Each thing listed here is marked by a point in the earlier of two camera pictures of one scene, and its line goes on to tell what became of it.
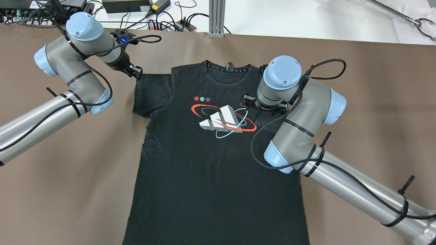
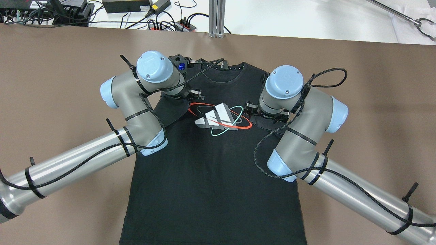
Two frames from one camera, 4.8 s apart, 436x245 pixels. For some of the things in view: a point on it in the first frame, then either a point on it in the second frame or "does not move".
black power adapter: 110,6 does not move
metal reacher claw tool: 417,22 does not move
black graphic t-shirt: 202,178 does not move
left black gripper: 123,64 to 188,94
